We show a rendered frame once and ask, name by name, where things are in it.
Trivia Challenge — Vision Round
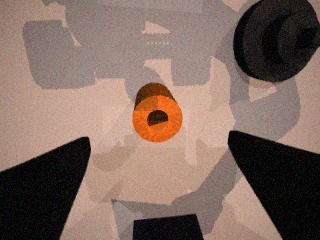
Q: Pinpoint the orange knob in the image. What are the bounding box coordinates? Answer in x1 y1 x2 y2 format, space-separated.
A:
132 82 183 143

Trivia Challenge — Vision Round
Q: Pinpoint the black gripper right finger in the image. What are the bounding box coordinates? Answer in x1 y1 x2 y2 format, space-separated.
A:
227 130 320 240

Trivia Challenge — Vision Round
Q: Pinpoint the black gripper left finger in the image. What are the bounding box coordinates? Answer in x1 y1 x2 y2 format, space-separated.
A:
0 137 91 240

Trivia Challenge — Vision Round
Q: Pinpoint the dark round pedestal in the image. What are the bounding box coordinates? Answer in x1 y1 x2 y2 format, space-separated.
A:
233 0 320 83

